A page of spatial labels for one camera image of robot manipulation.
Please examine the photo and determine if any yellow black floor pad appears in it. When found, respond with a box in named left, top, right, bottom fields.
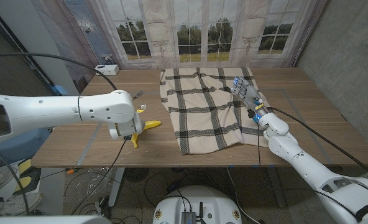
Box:
left=14, top=158, right=42, bottom=197

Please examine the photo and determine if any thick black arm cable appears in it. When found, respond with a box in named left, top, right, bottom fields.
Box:
left=269, top=106, right=368, bottom=185
left=0, top=52, right=119, bottom=216

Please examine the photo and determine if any clear crumpled plastic sheet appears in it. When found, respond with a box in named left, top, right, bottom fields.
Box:
left=75, top=167, right=113, bottom=200

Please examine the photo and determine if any white power strip box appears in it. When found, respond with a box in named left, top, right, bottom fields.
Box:
left=93, top=64, right=120, bottom=77

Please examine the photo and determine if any cream black plaid scarf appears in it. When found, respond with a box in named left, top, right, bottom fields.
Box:
left=159, top=67, right=274, bottom=156

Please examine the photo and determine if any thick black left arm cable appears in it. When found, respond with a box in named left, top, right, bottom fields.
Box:
left=0, top=52, right=119, bottom=216

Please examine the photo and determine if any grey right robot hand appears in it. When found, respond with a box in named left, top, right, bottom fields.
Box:
left=230, top=77, right=270, bottom=119

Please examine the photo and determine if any grey table leg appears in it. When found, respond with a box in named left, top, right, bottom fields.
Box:
left=266, top=167, right=287, bottom=208

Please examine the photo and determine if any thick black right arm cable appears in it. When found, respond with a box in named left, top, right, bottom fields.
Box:
left=269, top=106, right=368, bottom=185

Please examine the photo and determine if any white robot torso base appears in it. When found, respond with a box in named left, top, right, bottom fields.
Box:
left=152, top=185, right=243, bottom=224

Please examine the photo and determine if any yellow toy banana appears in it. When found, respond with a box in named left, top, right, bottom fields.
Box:
left=130, top=120, right=162, bottom=149

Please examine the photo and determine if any small grey electronics box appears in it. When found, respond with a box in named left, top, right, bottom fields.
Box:
left=180, top=211, right=197, bottom=224

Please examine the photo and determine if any round black floor fan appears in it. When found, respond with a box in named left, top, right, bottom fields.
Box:
left=124, top=167, right=150, bottom=184

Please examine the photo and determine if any printed window backdrop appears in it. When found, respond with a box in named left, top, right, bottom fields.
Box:
left=30, top=0, right=329, bottom=94

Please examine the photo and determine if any white table leg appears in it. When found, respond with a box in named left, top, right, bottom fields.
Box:
left=108, top=167, right=126, bottom=207

